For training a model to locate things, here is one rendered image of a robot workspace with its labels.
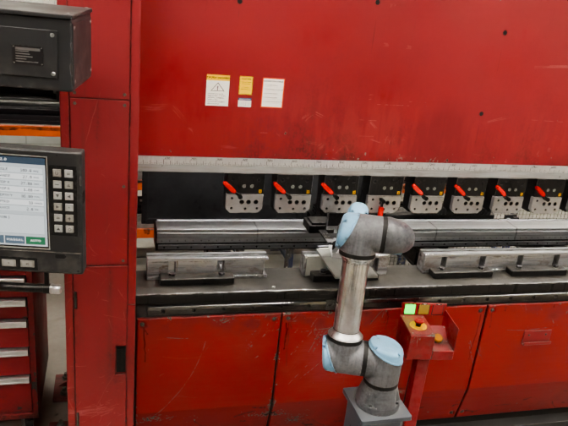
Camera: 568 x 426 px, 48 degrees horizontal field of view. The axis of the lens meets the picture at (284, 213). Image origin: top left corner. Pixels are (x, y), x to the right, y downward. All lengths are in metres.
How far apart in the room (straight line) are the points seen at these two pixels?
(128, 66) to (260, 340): 1.26
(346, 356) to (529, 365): 1.49
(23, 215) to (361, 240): 0.97
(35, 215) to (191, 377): 1.20
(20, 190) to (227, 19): 0.99
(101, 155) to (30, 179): 0.46
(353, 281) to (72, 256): 0.84
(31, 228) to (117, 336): 0.78
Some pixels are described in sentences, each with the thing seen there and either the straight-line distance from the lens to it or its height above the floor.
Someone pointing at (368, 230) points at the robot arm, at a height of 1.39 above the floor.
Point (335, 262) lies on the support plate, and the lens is 2.65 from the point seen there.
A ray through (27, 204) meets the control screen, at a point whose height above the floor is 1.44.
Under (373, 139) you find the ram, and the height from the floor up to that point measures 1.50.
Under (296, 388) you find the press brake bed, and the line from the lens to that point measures 2.94.
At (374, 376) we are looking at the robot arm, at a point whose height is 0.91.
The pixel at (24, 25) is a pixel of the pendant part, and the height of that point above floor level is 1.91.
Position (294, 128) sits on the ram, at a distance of 2.52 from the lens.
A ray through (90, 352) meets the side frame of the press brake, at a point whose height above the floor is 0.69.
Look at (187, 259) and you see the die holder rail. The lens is 2.64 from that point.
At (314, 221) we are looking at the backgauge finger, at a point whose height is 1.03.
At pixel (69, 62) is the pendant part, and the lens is 1.76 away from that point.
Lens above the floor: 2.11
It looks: 21 degrees down
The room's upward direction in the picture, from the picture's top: 6 degrees clockwise
